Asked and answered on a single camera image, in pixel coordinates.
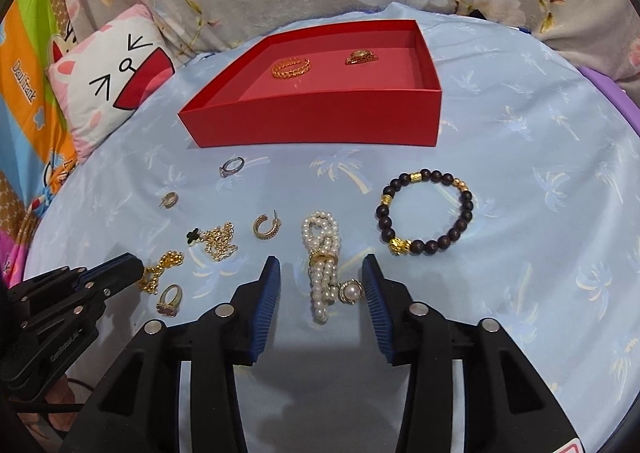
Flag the light blue palm print sheet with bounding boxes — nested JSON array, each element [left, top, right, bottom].
[[22, 2, 640, 453]]

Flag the white cat face pillow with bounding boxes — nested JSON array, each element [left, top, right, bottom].
[[48, 3, 176, 155]]

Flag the gold necklace with black clover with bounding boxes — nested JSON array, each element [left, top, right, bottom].
[[186, 221, 239, 262]]

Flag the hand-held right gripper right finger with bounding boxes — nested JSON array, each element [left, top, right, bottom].
[[361, 253, 576, 453]]

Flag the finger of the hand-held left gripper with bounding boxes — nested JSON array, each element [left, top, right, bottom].
[[15, 283, 116, 349], [10, 255, 144, 304]]

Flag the gold ring with pink stone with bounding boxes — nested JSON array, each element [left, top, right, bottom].
[[156, 284, 183, 319]]

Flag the purple cloth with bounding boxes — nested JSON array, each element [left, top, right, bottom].
[[580, 66, 640, 110]]

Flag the dark wooden bead bracelet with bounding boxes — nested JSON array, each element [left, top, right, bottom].
[[376, 168, 474, 256]]

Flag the gold hoop earring with post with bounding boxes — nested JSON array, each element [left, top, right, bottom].
[[251, 210, 283, 240]]

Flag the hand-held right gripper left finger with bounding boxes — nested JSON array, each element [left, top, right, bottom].
[[87, 255, 282, 453]]

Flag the gold bead bracelet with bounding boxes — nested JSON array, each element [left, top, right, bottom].
[[137, 252, 185, 296]]

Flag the red jewelry box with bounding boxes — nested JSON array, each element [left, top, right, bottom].
[[177, 19, 443, 149]]

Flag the gold chain ring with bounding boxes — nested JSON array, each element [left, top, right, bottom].
[[271, 58, 312, 80]]

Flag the silver ring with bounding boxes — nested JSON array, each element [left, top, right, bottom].
[[218, 157, 246, 178]]

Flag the pearl ring with gold rim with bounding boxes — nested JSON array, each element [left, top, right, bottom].
[[338, 279, 362, 305]]

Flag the colourful cartoon blanket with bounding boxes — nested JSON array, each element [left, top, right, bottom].
[[0, 0, 80, 279]]

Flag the white pearl bracelet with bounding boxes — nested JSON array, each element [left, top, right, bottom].
[[301, 211, 343, 325]]

